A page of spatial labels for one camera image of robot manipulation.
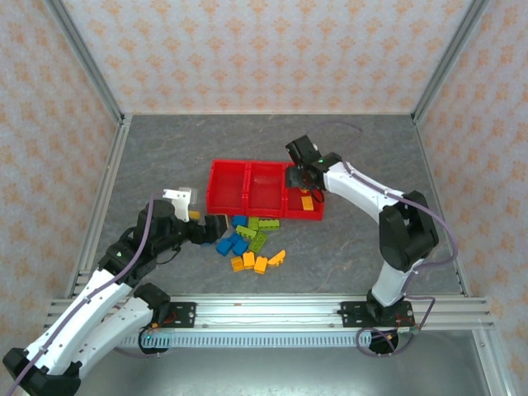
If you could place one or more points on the blue lego brick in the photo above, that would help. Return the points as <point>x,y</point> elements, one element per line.
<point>224,246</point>
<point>239,220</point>
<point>240,247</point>
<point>234,238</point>

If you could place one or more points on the green lego brick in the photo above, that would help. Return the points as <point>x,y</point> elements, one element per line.
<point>246,234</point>
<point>253,223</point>
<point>258,241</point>
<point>269,224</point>

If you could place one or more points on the orange sloped lego brick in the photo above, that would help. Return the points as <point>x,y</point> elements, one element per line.
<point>276,259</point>

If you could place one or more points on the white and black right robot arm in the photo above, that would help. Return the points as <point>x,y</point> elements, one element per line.
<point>408,235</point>

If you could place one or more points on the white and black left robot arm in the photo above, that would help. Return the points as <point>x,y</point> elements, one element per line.
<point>107,330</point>

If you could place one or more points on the grey metal panel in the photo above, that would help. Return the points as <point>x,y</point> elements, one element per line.
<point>268,371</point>

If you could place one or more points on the thin aluminium wall rail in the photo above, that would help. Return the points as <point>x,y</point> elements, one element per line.
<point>268,113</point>

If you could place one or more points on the aluminium side rail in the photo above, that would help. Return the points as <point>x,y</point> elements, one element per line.
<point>103,198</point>

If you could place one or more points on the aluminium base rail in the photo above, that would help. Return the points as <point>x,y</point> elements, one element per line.
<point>268,313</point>

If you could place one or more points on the aluminium corner post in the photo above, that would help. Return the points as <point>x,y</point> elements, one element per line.
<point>448,62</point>
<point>88,62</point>

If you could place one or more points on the aluminium frame leg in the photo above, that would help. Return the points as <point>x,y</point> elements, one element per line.
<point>493,363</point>

